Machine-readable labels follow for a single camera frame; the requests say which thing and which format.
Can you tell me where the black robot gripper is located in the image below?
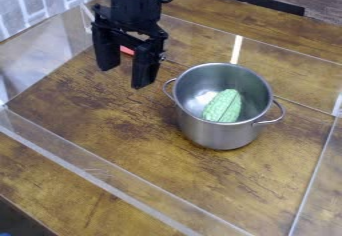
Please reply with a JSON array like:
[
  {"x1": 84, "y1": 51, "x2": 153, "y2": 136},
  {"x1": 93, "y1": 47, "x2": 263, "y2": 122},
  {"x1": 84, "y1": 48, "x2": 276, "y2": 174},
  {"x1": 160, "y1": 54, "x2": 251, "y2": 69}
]
[{"x1": 92, "y1": 0, "x2": 168, "y2": 89}]

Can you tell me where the pink handled metal spoon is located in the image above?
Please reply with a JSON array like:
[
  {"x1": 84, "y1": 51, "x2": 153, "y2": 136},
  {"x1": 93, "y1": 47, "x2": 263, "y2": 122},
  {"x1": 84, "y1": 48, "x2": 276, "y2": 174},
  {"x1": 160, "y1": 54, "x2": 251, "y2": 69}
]
[{"x1": 120, "y1": 46, "x2": 135, "y2": 56}]

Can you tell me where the stainless steel pot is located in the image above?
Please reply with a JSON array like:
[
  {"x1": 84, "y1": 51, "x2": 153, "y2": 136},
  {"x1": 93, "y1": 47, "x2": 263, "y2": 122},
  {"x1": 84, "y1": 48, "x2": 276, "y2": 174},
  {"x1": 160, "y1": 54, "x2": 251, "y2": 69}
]
[{"x1": 163, "y1": 63, "x2": 285, "y2": 150}]

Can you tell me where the green bitter gourd toy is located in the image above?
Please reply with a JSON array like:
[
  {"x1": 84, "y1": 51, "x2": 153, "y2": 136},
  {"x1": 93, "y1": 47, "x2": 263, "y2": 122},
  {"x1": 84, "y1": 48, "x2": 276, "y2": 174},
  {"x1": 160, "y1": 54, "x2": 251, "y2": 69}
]
[{"x1": 201, "y1": 89, "x2": 241, "y2": 123}]

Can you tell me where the black strip on table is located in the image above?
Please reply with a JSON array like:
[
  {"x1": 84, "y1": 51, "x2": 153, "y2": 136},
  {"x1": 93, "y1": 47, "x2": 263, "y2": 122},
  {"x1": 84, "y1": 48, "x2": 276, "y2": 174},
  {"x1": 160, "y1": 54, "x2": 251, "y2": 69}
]
[{"x1": 235, "y1": 0, "x2": 304, "y2": 16}]

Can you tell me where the clear acrylic barrier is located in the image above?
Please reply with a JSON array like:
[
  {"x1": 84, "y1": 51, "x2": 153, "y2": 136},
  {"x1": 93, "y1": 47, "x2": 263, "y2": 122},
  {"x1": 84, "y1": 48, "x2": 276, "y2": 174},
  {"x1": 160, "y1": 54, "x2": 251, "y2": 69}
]
[{"x1": 0, "y1": 8, "x2": 342, "y2": 236}]

